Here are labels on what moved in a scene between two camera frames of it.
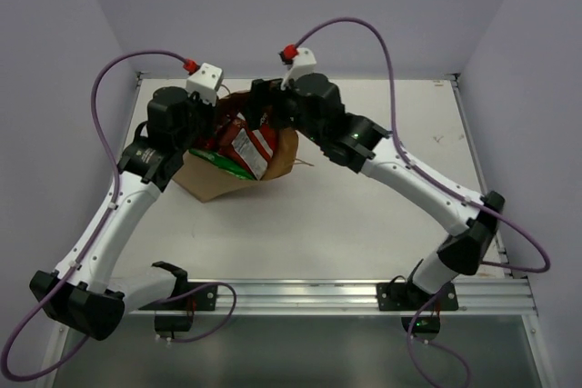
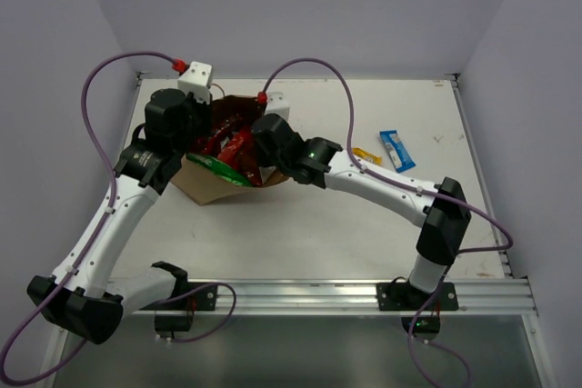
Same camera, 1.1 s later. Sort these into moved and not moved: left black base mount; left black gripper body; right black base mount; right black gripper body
Moved: right black gripper body
Not moved: left black base mount; right black base mount; left black gripper body
